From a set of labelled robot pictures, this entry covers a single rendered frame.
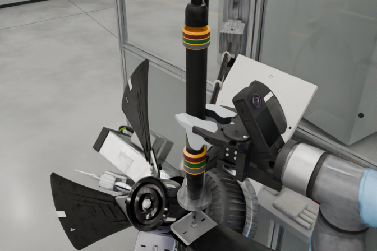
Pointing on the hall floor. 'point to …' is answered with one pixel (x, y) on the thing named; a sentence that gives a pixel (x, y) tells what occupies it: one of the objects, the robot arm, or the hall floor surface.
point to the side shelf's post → (275, 236)
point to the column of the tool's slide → (244, 8)
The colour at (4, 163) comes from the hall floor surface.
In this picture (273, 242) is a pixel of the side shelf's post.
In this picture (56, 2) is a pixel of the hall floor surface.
